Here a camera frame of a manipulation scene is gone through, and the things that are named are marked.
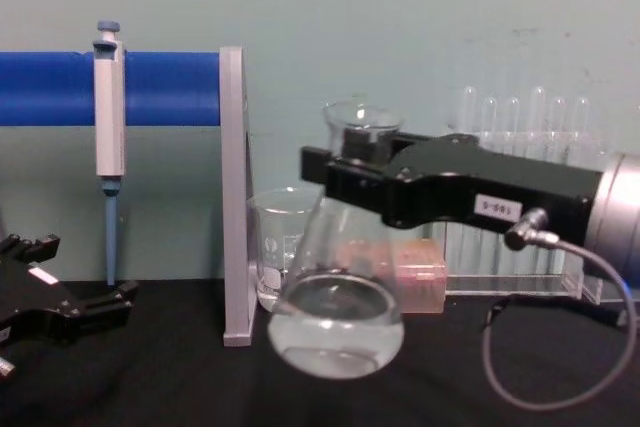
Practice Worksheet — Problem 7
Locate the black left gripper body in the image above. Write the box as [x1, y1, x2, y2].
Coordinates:
[0, 258, 72, 349]

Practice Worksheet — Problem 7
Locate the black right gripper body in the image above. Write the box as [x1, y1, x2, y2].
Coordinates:
[384, 134, 604, 249]

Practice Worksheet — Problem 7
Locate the clear glass conical flask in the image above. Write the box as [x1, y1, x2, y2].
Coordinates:
[267, 95, 407, 381]

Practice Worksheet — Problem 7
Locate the clear glass test tube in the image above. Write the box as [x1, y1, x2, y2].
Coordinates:
[482, 96, 502, 279]
[504, 96, 524, 279]
[529, 85, 549, 279]
[461, 85, 482, 279]

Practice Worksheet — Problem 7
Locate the clear glass beaker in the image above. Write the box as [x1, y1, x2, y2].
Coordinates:
[246, 187, 322, 313]

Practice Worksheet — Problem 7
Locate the grey stand upright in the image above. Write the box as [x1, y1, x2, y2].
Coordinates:
[217, 45, 259, 349]

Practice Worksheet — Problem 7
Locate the black table cloth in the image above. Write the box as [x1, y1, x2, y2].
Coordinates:
[0, 274, 640, 427]

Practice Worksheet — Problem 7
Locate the clear acrylic test tube rack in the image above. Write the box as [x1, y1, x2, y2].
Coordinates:
[441, 130, 610, 304]

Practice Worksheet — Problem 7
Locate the pink translucent plastic box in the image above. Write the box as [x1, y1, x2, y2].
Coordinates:
[388, 238, 448, 317]

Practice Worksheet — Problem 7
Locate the white pipette with blue tip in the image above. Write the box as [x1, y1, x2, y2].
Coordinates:
[93, 20, 127, 288]

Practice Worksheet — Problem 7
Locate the thin grey gripper cable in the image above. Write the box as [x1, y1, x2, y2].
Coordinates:
[480, 206, 640, 421]

